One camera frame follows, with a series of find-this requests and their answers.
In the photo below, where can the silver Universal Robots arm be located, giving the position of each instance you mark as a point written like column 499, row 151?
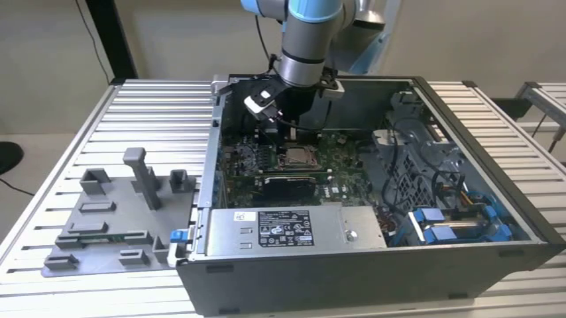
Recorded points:
column 304, row 49

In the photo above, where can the CPU socket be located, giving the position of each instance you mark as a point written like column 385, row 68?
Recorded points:
column 283, row 159

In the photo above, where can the black RAM slot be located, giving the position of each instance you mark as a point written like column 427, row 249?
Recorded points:
column 296, row 167
column 296, row 171

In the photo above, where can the green motherboard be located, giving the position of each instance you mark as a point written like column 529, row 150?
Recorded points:
column 348, row 179

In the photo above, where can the black graphics card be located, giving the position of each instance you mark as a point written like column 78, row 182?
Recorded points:
column 287, row 189

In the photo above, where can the perforated metal drive cage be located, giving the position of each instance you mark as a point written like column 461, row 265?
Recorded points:
column 415, row 185

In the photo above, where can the silver power supply unit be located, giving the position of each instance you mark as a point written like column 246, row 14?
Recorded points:
column 335, row 228

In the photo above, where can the hard disk in blue carrier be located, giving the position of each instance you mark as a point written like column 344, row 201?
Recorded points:
column 431, row 214
column 439, row 234

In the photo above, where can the blue case latch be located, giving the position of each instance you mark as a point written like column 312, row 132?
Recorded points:
column 176, row 236

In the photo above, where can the black box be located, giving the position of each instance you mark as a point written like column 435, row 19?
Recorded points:
column 510, row 109

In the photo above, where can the grey printed parts rack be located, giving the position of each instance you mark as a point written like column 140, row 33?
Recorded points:
column 128, row 218

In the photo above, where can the open dark grey PC case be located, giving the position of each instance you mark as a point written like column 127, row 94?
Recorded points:
column 331, row 281

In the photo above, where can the green RAM stick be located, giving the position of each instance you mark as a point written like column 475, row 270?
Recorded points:
column 116, row 237

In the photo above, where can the aluminium slat side table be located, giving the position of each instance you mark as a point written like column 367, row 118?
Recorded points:
column 553, row 94

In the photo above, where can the black round object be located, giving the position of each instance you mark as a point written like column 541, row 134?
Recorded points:
column 8, row 157

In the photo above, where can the white-edged black wrist camera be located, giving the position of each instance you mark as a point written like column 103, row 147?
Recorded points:
column 258, row 102

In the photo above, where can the grey box wrist camera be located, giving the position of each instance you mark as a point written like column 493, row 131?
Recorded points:
column 332, row 92

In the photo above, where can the white plastic bracket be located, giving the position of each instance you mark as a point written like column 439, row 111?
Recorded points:
column 383, row 137

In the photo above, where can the black frame post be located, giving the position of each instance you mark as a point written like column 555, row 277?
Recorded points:
column 112, row 39

